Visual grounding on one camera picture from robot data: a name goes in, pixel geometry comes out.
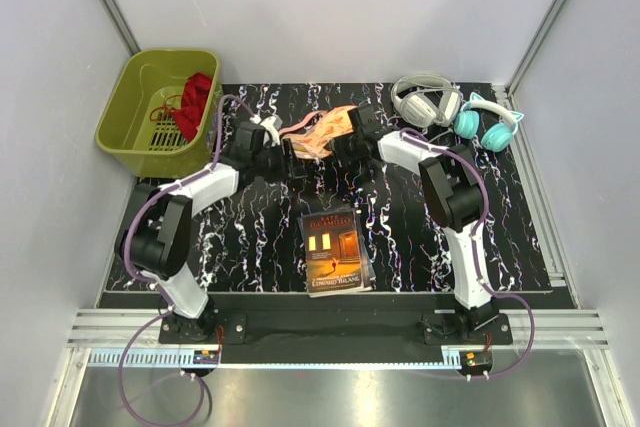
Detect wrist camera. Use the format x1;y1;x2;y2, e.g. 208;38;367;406
232;115;282;161
348;105;388;141

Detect pink patterned mesh laundry bag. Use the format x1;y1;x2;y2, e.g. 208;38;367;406
279;105;356;160

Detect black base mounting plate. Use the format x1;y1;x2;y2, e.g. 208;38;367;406
159;292;514;365

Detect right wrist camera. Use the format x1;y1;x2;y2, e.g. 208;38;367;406
348;105;388;141

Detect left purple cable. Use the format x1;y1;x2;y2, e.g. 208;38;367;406
117;94;261;423

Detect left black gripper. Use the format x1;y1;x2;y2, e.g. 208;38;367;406
252;139;307;184

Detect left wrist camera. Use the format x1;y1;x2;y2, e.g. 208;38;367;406
232;115;282;161

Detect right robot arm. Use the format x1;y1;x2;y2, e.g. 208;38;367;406
329;107;499;344

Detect olive green plastic basket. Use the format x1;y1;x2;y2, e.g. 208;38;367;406
95;49;222;178

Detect red bra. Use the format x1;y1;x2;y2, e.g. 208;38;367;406
149;73;213;142

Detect white grey headphones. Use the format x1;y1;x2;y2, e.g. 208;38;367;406
391;73;463;141

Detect teal cat-ear headphones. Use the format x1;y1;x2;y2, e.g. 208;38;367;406
453;92;524;153

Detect orange paperback book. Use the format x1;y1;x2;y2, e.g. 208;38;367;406
298;207;375;298

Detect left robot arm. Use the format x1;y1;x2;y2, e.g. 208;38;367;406
114;122;305;343

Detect aluminium frame rail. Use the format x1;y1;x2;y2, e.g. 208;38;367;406
64;308;634;426

